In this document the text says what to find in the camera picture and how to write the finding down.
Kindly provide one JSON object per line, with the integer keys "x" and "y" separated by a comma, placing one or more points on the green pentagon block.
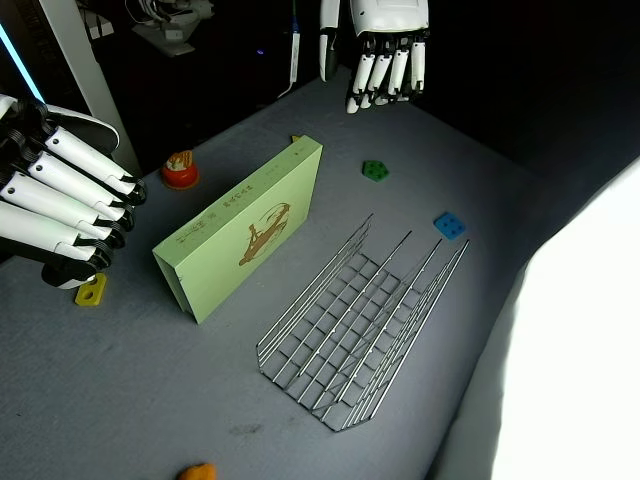
{"x": 376, "y": 171}

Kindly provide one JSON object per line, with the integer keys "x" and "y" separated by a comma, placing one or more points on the yellow triangle block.
{"x": 296, "y": 138}

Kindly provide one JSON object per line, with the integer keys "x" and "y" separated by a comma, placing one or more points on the white frame post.
{"x": 75, "y": 50}

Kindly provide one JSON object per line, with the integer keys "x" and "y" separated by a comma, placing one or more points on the red and orange toy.
{"x": 180, "y": 175}

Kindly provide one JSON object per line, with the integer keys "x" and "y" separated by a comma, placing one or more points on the grey table cloth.
{"x": 125, "y": 375}

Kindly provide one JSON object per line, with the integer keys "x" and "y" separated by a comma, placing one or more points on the small white background box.
{"x": 100, "y": 25}

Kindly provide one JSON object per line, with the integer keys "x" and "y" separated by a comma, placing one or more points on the white background device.
{"x": 167, "y": 35}

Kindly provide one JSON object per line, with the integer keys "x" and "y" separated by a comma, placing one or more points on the blue square block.
{"x": 450, "y": 226}

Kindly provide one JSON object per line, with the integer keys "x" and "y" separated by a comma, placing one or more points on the yellow rectangular block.
{"x": 92, "y": 296}

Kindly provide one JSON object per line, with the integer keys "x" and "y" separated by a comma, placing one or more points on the cyan light strip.
{"x": 20, "y": 65}

